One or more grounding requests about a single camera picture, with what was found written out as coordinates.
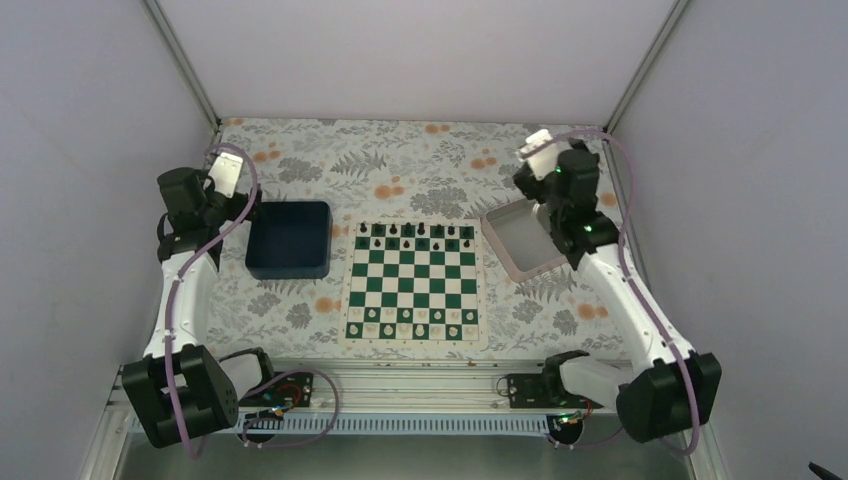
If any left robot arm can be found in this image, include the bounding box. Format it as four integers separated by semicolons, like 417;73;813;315
121;161;279;448

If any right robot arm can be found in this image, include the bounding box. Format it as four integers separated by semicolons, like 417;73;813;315
513;146;722;455

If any dark blue plastic bin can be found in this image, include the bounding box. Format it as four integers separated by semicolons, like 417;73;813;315
245;200;333;280

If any floral patterned table mat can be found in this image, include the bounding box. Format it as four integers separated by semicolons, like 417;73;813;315
207;118;629;361

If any green white chessboard mat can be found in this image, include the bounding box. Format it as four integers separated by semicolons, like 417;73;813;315
338;218;488;351

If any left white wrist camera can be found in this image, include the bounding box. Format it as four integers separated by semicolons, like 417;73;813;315
208;152;244;198

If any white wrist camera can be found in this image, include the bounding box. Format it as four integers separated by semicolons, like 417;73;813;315
516;129;560;181
208;152;244;198

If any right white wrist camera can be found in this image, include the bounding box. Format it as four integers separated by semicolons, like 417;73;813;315
516;129;560;181

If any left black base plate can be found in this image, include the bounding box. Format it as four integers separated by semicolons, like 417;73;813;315
239;372;314;409

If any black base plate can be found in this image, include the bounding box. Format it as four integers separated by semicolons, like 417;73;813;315
239;372;314;409
504;373;603;409

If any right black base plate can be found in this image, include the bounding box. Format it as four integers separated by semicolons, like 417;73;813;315
504;373;603;409

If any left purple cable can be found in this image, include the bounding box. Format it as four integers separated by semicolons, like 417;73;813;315
162;142;340;460

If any aluminium rail frame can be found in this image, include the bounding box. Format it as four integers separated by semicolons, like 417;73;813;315
272;358;543;415

